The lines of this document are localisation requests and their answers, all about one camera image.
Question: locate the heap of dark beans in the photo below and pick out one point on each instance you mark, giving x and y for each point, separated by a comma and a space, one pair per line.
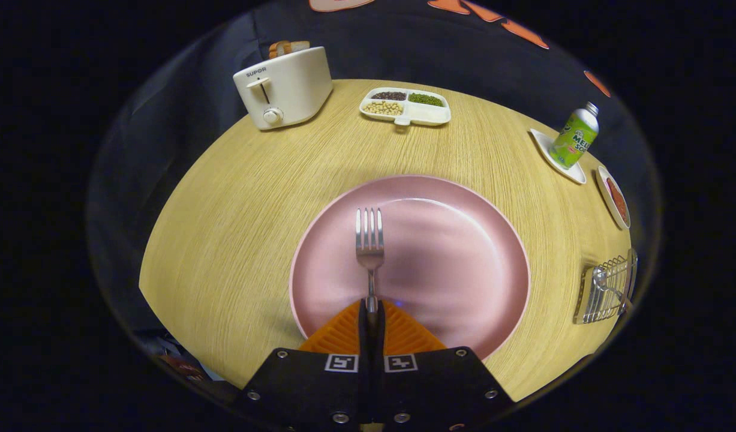
389, 95

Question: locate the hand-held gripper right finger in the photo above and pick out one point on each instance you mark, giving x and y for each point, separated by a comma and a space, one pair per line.
439, 387

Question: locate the brown meat patty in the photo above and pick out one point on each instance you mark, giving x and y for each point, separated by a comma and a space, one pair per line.
617, 201

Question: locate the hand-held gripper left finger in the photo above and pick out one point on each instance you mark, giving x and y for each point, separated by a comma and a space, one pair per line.
308, 387

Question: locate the silver metal spoon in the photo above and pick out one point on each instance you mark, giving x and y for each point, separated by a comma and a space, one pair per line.
610, 290

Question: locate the brown toast slice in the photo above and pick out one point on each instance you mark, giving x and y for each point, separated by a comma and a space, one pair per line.
300, 45
279, 48

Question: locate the heap of green beans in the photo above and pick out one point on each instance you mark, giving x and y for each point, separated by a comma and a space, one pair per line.
426, 99

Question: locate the white oval food plate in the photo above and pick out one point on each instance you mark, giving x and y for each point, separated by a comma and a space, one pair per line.
607, 204

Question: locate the white square coaster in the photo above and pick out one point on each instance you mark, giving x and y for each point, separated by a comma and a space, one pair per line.
543, 144

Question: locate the white toaster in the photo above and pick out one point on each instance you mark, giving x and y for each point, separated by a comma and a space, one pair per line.
296, 84

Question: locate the green soda bottle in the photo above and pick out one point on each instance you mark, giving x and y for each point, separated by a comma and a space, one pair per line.
574, 141

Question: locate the pink round plate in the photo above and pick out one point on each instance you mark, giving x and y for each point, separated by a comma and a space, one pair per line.
451, 264

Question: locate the white divided tray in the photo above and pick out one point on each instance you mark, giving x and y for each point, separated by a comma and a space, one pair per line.
430, 115

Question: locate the heap of yellow soybeans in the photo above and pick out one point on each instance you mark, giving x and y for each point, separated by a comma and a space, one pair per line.
383, 108

